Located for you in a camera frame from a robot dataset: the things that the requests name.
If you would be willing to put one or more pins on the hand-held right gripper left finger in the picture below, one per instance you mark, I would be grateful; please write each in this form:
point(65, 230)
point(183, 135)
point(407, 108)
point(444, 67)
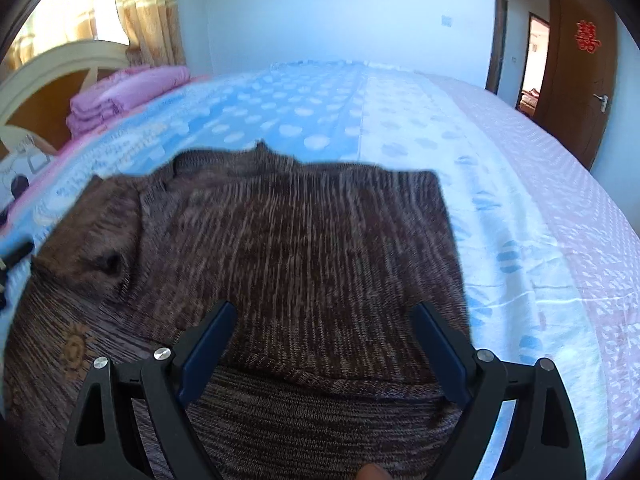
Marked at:
point(207, 355)

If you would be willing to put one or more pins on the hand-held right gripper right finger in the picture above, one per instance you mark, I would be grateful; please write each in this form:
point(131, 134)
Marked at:
point(440, 355)

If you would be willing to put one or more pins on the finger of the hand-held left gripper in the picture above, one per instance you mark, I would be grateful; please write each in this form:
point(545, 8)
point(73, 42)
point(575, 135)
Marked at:
point(17, 251)

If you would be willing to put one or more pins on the brown knit sweater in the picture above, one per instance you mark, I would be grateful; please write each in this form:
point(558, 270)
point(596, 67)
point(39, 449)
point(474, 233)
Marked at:
point(300, 235)

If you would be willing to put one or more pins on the person's right hand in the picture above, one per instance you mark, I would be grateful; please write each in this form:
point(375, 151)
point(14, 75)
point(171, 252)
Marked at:
point(375, 472)

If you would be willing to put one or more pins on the white patterned pillow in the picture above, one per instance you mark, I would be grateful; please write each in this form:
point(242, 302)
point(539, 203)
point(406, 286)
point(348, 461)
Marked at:
point(20, 170)

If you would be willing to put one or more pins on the cream wooden headboard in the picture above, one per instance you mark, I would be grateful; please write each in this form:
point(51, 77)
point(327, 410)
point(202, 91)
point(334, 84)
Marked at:
point(30, 75)

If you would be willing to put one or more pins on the pink folded blanket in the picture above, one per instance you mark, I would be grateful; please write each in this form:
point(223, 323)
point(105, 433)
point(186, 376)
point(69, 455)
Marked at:
point(125, 92)

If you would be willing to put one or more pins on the yellow patterned curtain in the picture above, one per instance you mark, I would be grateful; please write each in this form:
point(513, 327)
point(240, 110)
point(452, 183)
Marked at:
point(150, 25)

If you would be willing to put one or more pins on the brown wooden door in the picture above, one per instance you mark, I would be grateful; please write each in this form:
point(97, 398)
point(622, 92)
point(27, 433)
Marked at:
point(570, 90)

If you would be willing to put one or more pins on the red paper door decoration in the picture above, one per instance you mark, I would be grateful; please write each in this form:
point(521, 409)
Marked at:
point(586, 36)

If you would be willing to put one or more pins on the dark wooden door frame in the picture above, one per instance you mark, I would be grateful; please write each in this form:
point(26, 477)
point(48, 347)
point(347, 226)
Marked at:
point(495, 35)

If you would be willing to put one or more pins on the white wall switch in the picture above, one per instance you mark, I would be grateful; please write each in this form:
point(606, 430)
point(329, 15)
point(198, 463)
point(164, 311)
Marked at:
point(447, 20)

